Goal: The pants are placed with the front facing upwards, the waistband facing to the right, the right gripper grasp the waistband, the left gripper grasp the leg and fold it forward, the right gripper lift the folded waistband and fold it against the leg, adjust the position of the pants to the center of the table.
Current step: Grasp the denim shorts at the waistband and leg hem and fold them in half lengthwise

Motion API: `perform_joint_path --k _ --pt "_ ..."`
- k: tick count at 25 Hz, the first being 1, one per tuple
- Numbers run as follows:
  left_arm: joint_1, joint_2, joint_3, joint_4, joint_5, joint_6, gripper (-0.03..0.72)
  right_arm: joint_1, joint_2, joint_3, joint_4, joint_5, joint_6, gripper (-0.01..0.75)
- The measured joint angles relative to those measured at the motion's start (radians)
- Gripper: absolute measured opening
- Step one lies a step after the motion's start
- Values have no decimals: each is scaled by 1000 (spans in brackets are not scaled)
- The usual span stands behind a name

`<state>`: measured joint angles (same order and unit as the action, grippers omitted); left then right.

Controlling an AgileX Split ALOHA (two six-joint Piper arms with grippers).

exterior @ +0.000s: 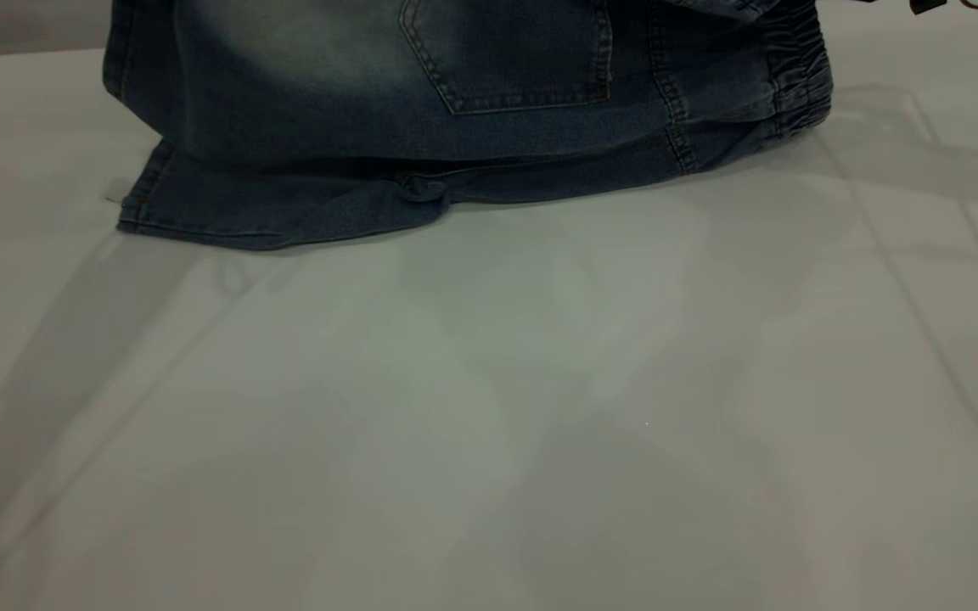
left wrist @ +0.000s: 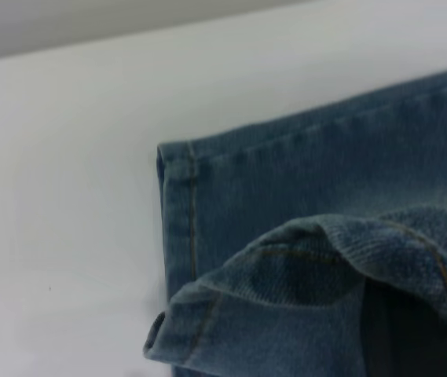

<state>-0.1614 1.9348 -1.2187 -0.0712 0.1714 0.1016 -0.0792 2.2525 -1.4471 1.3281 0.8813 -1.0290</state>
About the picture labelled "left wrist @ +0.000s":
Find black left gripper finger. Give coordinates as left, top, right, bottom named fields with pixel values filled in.
left=358, top=276, right=447, bottom=377

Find blue denim shorts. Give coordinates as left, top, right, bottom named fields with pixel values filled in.
left=142, top=67, right=447, bottom=377

